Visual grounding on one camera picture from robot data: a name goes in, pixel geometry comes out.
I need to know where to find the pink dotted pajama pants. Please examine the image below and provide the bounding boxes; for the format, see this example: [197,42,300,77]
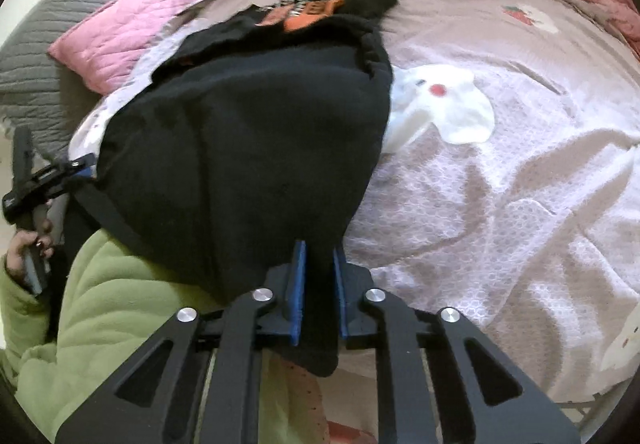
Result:
[272,354,386,444]

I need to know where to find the mauve printed blanket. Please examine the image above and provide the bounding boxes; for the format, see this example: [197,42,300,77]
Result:
[67,0,640,412]

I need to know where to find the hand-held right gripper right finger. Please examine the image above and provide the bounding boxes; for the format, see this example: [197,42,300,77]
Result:
[332,246,583,444]

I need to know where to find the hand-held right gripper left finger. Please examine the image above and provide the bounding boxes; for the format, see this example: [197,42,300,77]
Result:
[55,240,308,444]

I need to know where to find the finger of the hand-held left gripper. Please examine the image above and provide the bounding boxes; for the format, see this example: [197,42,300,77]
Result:
[31,154,97,189]

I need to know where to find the person's left forearm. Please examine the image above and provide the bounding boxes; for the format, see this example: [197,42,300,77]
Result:
[0,230,221,375]

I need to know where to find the black sweater with orange cuffs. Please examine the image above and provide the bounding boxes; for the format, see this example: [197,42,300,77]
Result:
[70,0,401,377]

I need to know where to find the grey quilted headboard cover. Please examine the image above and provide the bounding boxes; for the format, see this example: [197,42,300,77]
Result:
[0,0,238,137]

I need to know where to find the person's left hand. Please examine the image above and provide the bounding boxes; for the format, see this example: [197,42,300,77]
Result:
[4,219,55,287]

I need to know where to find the pink quilted pillow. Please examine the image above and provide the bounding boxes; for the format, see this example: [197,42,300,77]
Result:
[48,0,236,94]

